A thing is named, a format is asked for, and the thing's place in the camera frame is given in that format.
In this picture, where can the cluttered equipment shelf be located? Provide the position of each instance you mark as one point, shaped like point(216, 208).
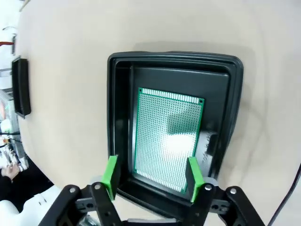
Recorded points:
point(9, 113)

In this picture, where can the black plastic ESD tray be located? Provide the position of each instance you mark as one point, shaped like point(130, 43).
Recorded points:
point(120, 106)
point(22, 89)

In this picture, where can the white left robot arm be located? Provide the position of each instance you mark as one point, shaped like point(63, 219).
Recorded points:
point(40, 207)

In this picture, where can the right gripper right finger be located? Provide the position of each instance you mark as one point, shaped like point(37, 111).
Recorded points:
point(196, 179)

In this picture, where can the green perforated circuit board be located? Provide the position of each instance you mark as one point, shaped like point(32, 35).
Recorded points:
point(160, 122)

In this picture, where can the person in black clothing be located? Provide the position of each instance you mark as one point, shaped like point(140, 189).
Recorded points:
point(9, 189)

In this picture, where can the bare hand of black-clad person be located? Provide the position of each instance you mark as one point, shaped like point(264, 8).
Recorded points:
point(10, 170)

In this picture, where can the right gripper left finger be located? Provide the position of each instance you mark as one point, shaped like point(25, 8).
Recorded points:
point(110, 174)

